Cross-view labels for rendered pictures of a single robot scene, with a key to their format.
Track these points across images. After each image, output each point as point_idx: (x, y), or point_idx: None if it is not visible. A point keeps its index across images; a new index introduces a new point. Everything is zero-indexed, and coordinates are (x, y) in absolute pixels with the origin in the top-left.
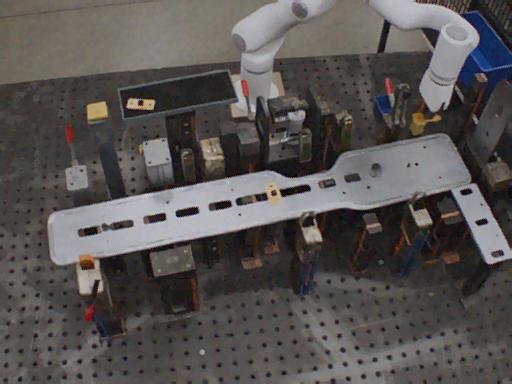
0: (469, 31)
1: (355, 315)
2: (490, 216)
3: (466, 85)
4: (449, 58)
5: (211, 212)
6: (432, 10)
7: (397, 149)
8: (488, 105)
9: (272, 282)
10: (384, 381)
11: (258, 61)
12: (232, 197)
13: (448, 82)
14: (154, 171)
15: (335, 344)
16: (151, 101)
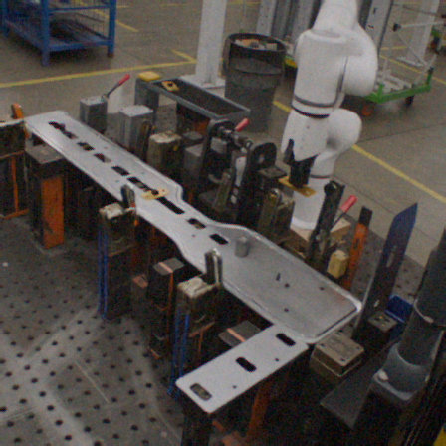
0: (358, 59)
1: (95, 363)
2: (264, 373)
3: None
4: (300, 59)
5: (110, 167)
6: (350, 35)
7: (294, 266)
8: (400, 260)
9: None
10: (14, 410)
11: None
12: (133, 174)
13: (298, 105)
14: (120, 119)
15: (50, 353)
16: (177, 88)
